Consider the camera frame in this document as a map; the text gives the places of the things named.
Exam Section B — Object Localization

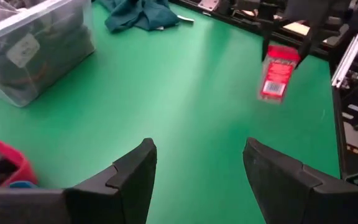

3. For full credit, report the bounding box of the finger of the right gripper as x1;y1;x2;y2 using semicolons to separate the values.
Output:
260;17;272;62
296;18;316;65

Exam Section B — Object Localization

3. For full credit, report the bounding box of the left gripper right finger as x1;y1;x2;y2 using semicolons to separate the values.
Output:
242;137;358;224

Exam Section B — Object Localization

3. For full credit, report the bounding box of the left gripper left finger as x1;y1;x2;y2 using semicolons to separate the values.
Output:
0;138;158;224

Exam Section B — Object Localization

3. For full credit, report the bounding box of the silver aluminium extrusion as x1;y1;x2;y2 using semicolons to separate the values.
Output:
331;30;358;88

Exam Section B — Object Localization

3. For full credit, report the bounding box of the blue plastic bin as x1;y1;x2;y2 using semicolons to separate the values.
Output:
9;180;39;190

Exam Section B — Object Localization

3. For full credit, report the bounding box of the pink plastic bin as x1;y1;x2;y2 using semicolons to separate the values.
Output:
0;129;39;189

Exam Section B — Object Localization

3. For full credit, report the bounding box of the white tag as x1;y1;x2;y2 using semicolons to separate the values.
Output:
176;14;195;24

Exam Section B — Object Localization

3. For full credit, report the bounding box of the dark green cloth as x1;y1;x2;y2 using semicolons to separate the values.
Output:
98;0;180;34

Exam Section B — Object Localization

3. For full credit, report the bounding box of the metal bracket plate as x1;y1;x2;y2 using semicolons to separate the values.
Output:
196;0;221;12

